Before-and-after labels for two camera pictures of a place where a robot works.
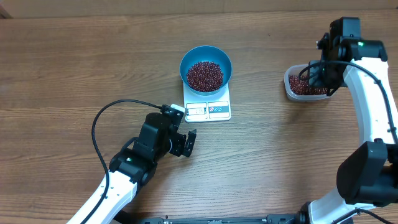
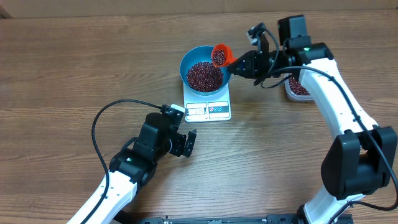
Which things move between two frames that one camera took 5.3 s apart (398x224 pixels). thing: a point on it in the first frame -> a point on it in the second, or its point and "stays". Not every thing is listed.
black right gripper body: (324, 77) -> (262, 66)
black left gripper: (180, 139) stays
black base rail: (277, 219) stays
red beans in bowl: (204, 76) stays
